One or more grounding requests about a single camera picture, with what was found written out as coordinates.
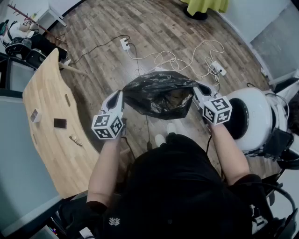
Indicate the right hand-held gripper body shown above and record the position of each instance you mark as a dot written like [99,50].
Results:
[217,109]

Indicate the black phone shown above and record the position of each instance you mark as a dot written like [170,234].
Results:
[60,123]

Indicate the person's left forearm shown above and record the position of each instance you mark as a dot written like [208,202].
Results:
[104,168]

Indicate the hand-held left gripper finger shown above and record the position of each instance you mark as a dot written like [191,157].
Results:
[120,103]
[108,100]

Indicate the black tablet screen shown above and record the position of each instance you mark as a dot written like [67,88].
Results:
[278,143]

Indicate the person's right white shoe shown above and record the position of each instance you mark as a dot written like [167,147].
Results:
[171,128]

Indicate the person's right forearm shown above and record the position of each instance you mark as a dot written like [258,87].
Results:
[229,154]

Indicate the wooden coat rack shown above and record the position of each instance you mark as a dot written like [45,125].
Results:
[35,23]

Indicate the person's white shoe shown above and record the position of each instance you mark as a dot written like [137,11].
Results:
[160,140]
[171,128]

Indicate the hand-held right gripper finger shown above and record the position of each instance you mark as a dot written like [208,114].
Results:
[208,88]
[198,98]

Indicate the light wooden table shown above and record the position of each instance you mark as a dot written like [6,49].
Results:
[58,151]

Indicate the small white box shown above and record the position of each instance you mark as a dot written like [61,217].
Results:
[35,116]

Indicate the person's left white shoe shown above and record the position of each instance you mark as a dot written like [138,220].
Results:
[160,140]

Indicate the black plastic trash bag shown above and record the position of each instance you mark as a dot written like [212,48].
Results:
[154,93]

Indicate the person's black clothes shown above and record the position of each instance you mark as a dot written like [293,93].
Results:
[172,186]

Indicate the square white power strip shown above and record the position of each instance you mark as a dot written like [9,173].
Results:
[125,44]

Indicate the round table with green cloth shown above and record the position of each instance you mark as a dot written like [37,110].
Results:
[205,5]

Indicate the white desk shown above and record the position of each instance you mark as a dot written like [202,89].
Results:
[50,14]
[282,78]

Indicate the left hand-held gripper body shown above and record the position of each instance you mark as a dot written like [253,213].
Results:
[106,126]

